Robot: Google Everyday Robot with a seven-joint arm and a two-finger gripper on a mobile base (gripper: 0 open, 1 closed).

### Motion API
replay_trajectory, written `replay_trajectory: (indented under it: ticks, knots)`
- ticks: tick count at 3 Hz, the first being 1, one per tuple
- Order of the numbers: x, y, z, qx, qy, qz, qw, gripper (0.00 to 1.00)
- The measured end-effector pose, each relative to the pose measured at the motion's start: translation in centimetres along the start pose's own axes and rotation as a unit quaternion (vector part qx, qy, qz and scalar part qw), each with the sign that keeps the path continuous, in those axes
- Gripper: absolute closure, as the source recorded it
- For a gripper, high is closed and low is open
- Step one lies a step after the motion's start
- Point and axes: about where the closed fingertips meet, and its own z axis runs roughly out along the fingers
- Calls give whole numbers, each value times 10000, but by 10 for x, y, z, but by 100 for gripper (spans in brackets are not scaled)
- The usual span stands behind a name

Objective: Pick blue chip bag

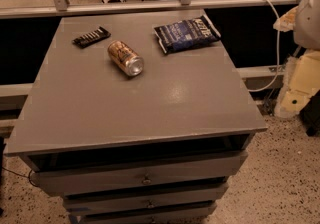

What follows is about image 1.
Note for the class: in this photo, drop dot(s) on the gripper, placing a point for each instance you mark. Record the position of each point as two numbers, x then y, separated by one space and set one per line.
308 21

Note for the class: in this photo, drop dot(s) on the blue chip bag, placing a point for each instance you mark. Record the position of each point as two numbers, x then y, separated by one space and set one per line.
187 34

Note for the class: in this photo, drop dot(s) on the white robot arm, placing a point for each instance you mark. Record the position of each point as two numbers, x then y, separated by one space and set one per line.
306 32

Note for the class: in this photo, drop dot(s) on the gold soda can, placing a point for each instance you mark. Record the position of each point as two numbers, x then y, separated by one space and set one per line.
125 58

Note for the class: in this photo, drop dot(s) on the grey drawer cabinet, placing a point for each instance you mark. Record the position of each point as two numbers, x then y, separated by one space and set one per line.
90 133

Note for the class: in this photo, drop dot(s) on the black snack bar wrapper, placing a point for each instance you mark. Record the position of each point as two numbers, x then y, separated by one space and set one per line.
91 38

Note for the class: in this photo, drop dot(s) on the top drawer knob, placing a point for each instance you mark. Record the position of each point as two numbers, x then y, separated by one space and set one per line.
146 180

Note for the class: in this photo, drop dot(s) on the drawer knob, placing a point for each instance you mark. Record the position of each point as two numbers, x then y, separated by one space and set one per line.
150 205
146 180

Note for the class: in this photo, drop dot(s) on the middle drawer knob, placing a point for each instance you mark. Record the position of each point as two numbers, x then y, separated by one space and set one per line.
150 205

